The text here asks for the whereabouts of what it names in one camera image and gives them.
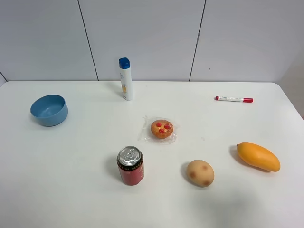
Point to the red white marker pen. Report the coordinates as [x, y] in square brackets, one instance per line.
[232, 99]

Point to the red soda can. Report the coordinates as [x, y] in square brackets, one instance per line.
[130, 164]

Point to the yellow mango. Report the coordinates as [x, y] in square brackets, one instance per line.
[258, 156]

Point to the wrapped bun with red bits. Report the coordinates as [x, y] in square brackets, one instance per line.
[158, 130]

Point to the brown potato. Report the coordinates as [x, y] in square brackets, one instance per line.
[200, 173]

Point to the blue plastic bowl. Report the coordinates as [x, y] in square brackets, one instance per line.
[49, 110]

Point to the white bottle blue cap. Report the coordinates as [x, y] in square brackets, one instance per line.
[126, 78]

